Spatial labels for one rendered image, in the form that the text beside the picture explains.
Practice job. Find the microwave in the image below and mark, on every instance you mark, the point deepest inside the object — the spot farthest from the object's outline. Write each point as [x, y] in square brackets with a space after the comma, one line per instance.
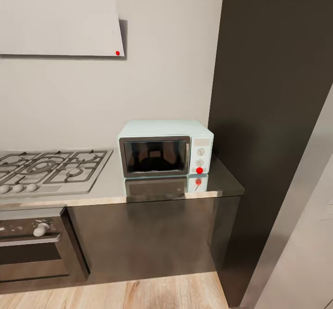
[164, 147]

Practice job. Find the burner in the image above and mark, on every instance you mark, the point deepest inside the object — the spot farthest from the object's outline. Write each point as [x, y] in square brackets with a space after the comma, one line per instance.
[50, 172]

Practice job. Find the oven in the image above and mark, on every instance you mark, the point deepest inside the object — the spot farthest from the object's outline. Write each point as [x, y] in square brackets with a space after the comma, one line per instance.
[39, 247]

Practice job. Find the range hood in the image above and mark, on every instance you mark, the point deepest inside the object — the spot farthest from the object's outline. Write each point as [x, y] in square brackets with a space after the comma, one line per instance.
[60, 27]

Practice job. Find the fridge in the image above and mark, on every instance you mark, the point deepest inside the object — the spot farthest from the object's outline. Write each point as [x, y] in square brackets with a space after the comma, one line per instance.
[271, 112]

